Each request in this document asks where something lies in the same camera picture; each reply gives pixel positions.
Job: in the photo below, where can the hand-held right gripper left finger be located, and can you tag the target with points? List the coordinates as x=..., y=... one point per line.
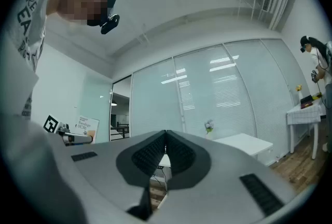
x=103, y=166

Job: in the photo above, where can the black head-worn camera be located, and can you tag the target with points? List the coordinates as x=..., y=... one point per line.
x=110, y=23

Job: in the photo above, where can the small grey gripper camera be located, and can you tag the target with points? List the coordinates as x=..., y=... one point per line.
x=65, y=127

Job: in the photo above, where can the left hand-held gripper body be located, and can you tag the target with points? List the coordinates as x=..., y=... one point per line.
x=52, y=124

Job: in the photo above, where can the white side table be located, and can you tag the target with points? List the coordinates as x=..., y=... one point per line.
x=316, y=140

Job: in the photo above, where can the white checked tablecloth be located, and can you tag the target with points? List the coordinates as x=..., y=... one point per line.
x=303, y=114

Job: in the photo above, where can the small vase with yellow flowers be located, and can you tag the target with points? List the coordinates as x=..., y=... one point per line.
x=299, y=92

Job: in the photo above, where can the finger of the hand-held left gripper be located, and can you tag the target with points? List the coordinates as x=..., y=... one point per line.
x=80, y=138

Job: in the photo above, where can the small dark electronic module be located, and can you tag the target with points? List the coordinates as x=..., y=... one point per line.
x=307, y=103

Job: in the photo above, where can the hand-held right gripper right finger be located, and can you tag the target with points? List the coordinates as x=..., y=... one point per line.
x=223, y=189

